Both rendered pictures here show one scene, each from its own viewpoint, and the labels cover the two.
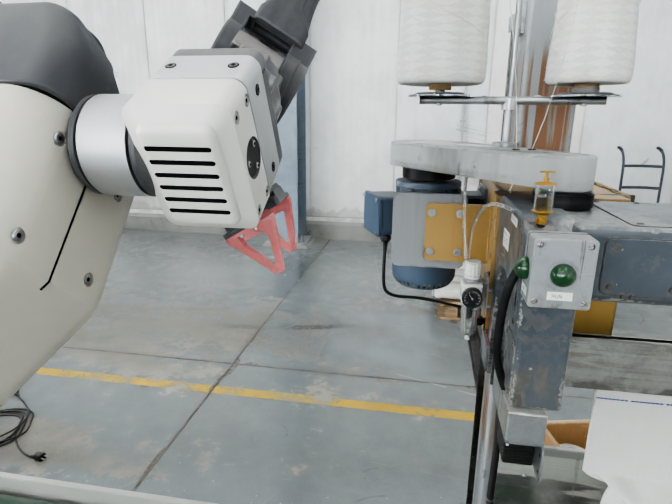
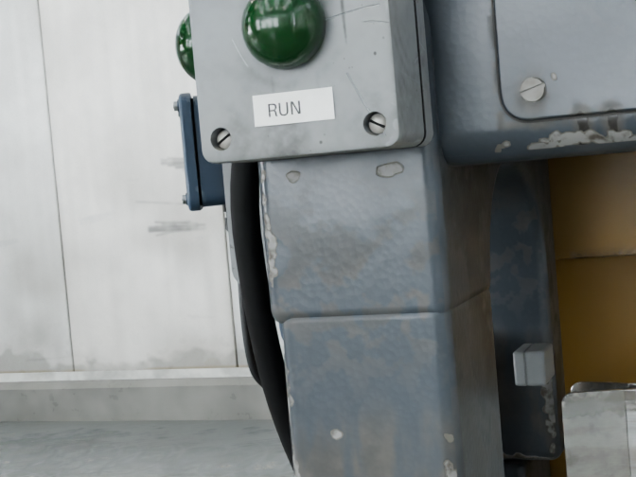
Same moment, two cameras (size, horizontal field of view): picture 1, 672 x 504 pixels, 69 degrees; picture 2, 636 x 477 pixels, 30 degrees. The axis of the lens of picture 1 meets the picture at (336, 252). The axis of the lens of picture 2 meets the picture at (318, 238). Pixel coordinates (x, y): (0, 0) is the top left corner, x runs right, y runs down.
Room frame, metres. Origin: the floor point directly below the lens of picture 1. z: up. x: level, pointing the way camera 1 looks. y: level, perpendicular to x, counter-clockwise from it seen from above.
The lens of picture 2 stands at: (0.17, -0.36, 1.23)
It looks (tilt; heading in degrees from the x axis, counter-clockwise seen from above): 3 degrees down; 11
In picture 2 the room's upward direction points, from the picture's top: 5 degrees counter-clockwise
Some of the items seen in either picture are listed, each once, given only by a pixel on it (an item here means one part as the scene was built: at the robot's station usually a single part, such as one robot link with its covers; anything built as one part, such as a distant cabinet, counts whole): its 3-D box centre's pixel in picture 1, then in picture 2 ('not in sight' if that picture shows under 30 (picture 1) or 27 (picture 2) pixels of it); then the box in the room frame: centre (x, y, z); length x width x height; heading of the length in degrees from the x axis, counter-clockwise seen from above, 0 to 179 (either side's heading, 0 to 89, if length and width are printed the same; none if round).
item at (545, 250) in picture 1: (557, 269); (309, 31); (0.60, -0.28, 1.29); 0.08 x 0.05 x 0.09; 80
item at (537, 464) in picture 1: (518, 444); not in sight; (0.65, -0.28, 0.98); 0.09 x 0.05 x 0.05; 170
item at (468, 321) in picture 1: (468, 318); not in sight; (0.86, -0.25, 1.11); 0.03 x 0.03 x 0.06
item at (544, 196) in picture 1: (544, 197); not in sight; (0.66, -0.28, 1.37); 0.03 x 0.02 x 0.03; 80
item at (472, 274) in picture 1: (472, 302); not in sight; (0.85, -0.25, 1.14); 0.05 x 0.04 x 0.16; 170
